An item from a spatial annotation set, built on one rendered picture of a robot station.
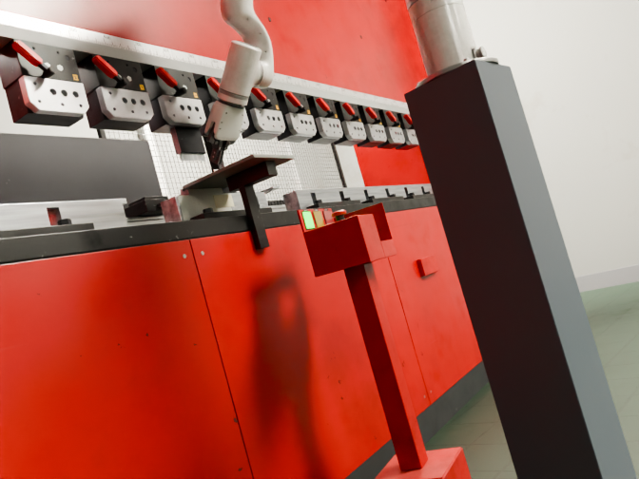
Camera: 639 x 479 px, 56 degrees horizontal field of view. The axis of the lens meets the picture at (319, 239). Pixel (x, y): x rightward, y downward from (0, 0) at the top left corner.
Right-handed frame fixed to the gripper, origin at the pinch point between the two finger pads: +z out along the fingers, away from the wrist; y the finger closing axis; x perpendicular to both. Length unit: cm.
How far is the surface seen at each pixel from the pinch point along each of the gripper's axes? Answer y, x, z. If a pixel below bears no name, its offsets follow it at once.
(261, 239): 1.8, 23.7, 14.9
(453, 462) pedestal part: -11, 91, 48
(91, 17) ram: 27.6, -27.4, -26.0
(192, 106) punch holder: 0.2, -13.3, -9.9
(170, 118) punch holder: 10.0, -10.7, -6.7
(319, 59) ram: -83, -32, -31
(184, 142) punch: 3.3, -9.9, -0.4
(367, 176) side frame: -214, -58, 31
